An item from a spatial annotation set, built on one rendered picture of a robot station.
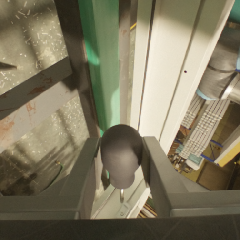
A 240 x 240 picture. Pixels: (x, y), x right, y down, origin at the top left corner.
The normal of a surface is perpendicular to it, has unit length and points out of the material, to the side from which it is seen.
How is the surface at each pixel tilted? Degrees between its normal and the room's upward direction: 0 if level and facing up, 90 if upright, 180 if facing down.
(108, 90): 0
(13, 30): 0
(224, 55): 88
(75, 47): 90
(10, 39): 0
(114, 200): 90
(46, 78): 90
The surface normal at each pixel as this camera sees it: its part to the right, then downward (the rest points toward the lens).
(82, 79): -0.61, 0.62
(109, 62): 0.79, 0.48
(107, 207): -0.01, -0.62
